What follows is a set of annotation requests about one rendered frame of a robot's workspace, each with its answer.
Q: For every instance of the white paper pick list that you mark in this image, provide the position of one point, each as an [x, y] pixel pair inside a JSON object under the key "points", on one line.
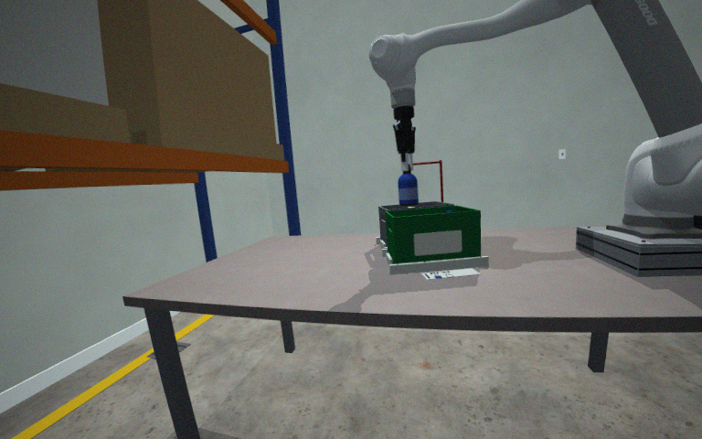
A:
{"points": [[449, 274]]}

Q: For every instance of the green plastic crate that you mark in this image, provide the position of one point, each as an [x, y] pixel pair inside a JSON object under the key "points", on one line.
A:
{"points": [[414, 236]]}

